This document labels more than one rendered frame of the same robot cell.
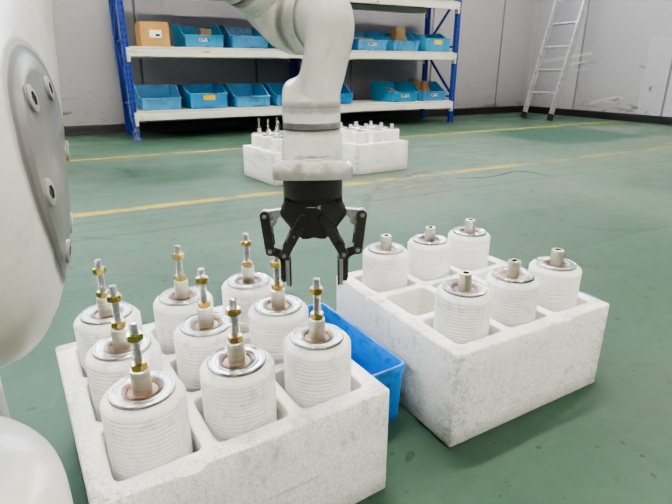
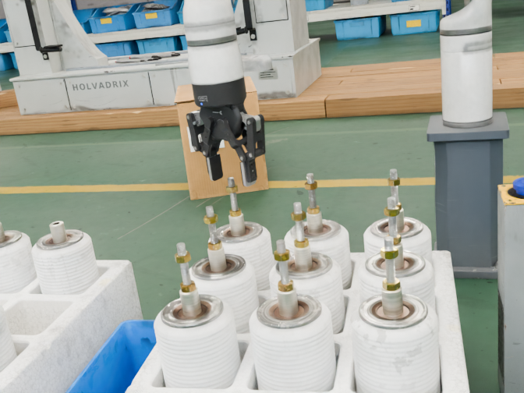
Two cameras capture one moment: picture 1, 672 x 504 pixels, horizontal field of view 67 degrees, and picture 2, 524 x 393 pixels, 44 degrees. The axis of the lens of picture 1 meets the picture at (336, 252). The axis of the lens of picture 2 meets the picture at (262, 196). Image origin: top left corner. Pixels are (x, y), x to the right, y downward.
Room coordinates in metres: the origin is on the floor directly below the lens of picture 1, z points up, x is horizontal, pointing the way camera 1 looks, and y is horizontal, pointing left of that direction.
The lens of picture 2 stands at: (1.23, 0.73, 0.63)
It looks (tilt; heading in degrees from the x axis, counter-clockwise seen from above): 19 degrees down; 227
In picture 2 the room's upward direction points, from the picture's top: 7 degrees counter-clockwise
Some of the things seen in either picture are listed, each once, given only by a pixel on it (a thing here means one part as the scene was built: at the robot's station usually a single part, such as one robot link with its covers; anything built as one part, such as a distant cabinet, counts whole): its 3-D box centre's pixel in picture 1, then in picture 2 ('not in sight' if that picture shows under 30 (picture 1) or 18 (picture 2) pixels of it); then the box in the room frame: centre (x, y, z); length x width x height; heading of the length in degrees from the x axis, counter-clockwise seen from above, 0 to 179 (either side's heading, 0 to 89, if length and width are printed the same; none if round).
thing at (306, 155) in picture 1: (312, 147); (224, 54); (0.61, 0.03, 0.52); 0.11 x 0.09 x 0.06; 3
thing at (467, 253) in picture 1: (466, 268); not in sight; (1.12, -0.31, 0.16); 0.10 x 0.10 x 0.18
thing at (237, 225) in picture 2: (317, 328); (237, 224); (0.63, 0.03, 0.26); 0.02 x 0.02 x 0.03
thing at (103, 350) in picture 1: (122, 346); (394, 264); (0.61, 0.29, 0.25); 0.08 x 0.08 x 0.01
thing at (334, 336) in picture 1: (317, 336); (238, 232); (0.63, 0.03, 0.25); 0.08 x 0.08 x 0.01
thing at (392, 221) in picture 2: (116, 311); (392, 226); (0.61, 0.29, 0.30); 0.01 x 0.01 x 0.08
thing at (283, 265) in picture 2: (179, 267); (284, 271); (0.77, 0.26, 0.30); 0.01 x 0.01 x 0.08
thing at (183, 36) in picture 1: (197, 36); not in sight; (5.18, 1.30, 0.90); 0.50 x 0.38 x 0.21; 29
